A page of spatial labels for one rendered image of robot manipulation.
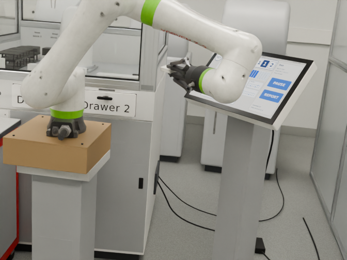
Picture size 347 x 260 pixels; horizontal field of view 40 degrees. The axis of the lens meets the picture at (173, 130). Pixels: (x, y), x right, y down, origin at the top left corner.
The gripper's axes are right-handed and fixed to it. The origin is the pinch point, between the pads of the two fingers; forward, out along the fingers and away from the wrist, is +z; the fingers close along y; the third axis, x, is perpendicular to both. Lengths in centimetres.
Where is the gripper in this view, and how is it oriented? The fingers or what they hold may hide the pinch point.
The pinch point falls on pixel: (168, 69)
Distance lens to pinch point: 179.8
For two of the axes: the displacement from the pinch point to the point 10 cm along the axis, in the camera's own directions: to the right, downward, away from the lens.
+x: 8.3, -3.4, 4.4
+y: 1.6, 9.0, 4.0
